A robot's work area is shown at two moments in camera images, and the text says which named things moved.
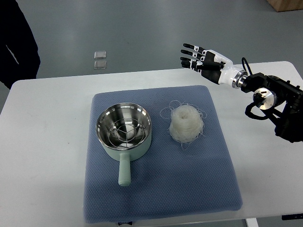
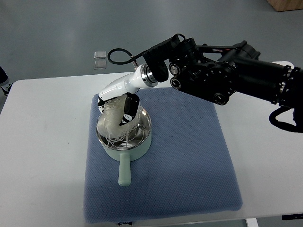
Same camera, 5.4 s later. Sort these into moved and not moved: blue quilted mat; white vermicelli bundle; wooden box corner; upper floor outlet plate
Moved: white vermicelli bundle
Not moved: wooden box corner; blue quilted mat; upper floor outlet plate
